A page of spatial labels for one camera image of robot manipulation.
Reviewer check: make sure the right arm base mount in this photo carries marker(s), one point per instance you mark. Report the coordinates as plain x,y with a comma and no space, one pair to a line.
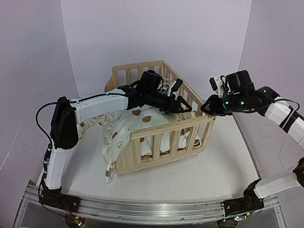
240,206

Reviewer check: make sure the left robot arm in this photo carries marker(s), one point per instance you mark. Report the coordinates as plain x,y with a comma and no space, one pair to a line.
70,115

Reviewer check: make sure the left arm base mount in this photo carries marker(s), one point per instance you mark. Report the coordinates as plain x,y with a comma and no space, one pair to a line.
56,199

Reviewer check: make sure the wooden pet bed frame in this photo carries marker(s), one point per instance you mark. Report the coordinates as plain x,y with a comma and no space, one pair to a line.
158,145

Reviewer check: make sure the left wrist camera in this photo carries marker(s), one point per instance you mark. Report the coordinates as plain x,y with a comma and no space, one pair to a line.
173,87

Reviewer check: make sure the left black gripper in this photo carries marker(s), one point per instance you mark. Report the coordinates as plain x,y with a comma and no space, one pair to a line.
177,109

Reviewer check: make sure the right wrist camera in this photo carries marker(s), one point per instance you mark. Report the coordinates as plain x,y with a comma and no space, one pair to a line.
218,85

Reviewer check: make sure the bear print cushion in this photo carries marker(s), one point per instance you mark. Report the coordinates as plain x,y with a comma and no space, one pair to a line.
117,128

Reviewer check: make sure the small bear print pillow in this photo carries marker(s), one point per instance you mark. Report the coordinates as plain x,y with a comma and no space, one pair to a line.
85,125

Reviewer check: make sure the aluminium front rail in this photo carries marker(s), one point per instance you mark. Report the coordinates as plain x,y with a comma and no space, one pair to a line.
144,212

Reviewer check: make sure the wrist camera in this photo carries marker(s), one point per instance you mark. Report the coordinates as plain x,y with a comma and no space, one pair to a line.
173,87
218,85

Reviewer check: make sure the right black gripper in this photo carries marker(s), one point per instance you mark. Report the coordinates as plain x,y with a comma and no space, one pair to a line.
214,109

